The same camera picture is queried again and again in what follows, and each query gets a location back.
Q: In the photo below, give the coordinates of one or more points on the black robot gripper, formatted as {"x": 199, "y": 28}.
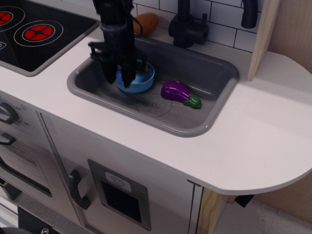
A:
{"x": 118, "y": 47}

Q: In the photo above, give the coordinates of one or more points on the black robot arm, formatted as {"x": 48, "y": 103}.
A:
{"x": 114, "y": 12}

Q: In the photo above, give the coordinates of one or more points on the light blue plastic bowl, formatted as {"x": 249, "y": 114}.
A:
{"x": 143, "y": 81}

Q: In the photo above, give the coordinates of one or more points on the grey plastic sink basin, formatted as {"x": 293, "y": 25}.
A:
{"x": 211, "y": 79}

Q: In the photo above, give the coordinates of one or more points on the orange toy chicken drumstick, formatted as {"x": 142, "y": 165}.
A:
{"x": 145, "y": 24}

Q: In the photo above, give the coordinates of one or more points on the purple toy eggplant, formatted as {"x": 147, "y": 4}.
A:
{"x": 176, "y": 91}

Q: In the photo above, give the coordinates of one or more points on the black toy faucet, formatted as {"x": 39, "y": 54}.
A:
{"x": 186, "y": 32}

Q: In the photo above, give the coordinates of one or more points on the black toy stovetop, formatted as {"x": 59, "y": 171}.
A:
{"x": 33, "y": 35}

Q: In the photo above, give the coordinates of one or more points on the grey oven knob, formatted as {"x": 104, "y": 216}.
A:
{"x": 9, "y": 114}

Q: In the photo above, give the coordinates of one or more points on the grey toy ice dispenser panel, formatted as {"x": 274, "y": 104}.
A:
{"x": 121, "y": 194}

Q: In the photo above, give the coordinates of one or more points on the toy oven door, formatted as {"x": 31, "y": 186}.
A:
{"x": 29, "y": 162}

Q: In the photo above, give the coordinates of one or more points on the grey cabinet door handle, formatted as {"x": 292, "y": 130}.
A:
{"x": 73, "y": 182}

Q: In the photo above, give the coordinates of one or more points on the grey oven door handle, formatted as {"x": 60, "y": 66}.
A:
{"x": 6, "y": 139}

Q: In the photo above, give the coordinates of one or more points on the wooden side post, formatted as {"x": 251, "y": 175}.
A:
{"x": 264, "y": 34}

